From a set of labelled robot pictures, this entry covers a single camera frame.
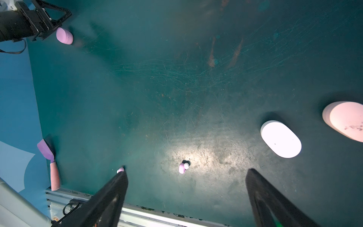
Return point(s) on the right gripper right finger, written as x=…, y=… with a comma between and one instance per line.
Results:
x=268, y=203

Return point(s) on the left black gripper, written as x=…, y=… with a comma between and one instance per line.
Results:
x=45, y=18

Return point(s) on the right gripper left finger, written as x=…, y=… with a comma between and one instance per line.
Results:
x=103, y=209

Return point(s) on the purple earbud charging case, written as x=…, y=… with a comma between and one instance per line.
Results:
x=64, y=36

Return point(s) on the white earbud charging case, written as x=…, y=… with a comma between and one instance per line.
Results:
x=281, y=139

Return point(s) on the purple earbud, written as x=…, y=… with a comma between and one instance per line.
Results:
x=121, y=169
x=183, y=167

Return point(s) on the pink earbud charging case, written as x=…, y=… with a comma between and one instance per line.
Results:
x=346, y=118

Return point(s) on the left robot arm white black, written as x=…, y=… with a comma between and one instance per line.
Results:
x=18, y=21

